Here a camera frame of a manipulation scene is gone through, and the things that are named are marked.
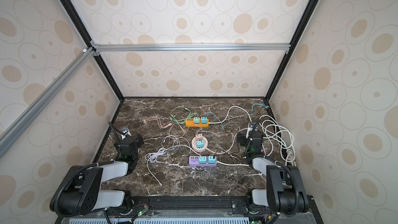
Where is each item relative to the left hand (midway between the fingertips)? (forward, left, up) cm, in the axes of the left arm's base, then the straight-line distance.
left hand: (132, 132), depth 89 cm
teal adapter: (-15, -45, -4) cm, 47 cm away
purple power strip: (-14, -36, -7) cm, 39 cm away
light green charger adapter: (+12, -36, -5) cm, 38 cm away
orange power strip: (+12, -32, -9) cm, 35 cm away
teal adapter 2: (-6, -39, -4) cm, 39 cm away
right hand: (+2, -69, -3) cm, 69 cm away
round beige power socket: (-4, -35, -8) cm, 36 cm away
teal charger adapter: (+12, -41, -5) cm, 43 cm away
